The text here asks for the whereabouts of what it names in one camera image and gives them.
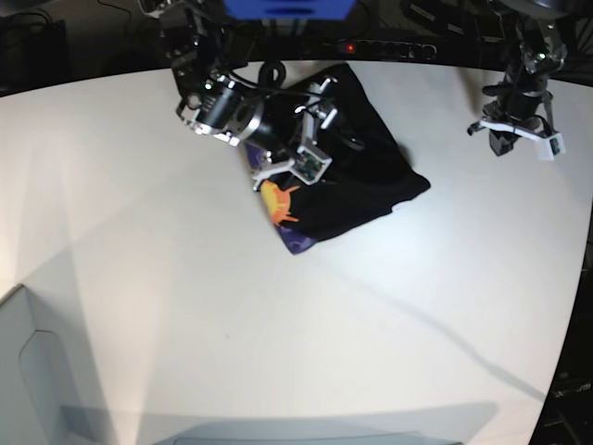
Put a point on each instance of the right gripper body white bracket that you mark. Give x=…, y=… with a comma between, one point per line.
x=305, y=160

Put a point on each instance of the blue box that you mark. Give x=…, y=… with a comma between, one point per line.
x=289, y=9

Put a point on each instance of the black T-shirt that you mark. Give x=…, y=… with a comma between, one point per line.
x=368, y=177

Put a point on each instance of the black power strip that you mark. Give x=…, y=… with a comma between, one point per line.
x=382, y=50

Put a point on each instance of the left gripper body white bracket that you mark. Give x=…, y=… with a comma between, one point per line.
x=520, y=115

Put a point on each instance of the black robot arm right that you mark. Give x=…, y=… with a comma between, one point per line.
x=206, y=43

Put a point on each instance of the white bin at table corner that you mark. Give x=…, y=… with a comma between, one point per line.
x=48, y=394

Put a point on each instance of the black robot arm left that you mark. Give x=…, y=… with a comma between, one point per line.
x=525, y=35

